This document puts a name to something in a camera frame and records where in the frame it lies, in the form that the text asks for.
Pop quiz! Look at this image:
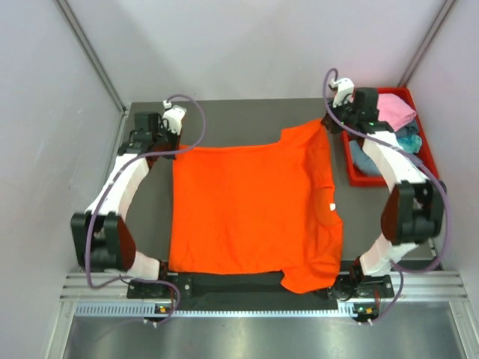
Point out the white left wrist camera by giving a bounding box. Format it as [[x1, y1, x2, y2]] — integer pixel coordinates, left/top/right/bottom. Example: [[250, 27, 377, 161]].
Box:
[[161, 100, 187, 135]]

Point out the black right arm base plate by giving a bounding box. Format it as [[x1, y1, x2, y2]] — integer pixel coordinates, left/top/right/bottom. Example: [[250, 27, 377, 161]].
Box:
[[326, 273, 394, 301]]

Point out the aluminium frame rail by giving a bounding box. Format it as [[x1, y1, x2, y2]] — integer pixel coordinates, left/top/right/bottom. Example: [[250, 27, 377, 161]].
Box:
[[60, 271, 469, 302]]

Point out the red plastic bin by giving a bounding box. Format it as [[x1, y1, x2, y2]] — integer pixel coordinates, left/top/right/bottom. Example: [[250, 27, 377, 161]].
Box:
[[340, 87, 439, 187]]

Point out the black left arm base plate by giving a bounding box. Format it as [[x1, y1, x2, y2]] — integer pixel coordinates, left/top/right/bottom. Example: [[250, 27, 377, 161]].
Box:
[[126, 272, 193, 300]]

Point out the pink folded t-shirt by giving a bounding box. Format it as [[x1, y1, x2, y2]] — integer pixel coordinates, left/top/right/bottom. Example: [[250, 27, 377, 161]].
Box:
[[377, 93, 417, 132]]

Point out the orange t-shirt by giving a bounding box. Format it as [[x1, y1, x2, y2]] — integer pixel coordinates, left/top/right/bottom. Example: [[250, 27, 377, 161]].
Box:
[[168, 120, 343, 294]]

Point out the blue-grey folded t-shirt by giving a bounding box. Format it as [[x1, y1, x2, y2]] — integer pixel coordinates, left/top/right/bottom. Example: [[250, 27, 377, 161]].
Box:
[[349, 140, 381, 177]]

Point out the teal folded t-shirt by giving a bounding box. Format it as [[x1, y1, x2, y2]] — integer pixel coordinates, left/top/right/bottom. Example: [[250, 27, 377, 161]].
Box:
[[397, 135, 423, 154]]

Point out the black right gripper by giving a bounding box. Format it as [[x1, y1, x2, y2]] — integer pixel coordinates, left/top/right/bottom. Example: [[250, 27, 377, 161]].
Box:
[[320, 96, 357, 135]]

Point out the grey slotted cable duct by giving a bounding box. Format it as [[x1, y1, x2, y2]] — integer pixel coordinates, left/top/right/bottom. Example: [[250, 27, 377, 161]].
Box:
[[75, 302, 373, 318]]

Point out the grey-blue folded t-shirt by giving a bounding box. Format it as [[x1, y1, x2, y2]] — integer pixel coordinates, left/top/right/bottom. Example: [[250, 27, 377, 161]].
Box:
[[395, 120, 420, 138]]

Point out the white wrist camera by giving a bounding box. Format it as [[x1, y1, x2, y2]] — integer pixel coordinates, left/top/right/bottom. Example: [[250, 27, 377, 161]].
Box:
[[161, 100, 187, 135], [328, 78, 355, 108]]

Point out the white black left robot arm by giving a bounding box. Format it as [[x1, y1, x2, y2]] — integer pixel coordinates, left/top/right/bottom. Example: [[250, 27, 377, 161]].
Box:
[[70, 105, 186, 297]]

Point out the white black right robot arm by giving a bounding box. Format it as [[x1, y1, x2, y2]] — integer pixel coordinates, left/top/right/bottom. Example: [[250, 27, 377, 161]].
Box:
[[322, 78, 445, 296]]

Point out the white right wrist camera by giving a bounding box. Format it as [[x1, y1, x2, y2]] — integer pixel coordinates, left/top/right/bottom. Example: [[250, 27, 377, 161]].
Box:
[[328, 78, 355, 108]]

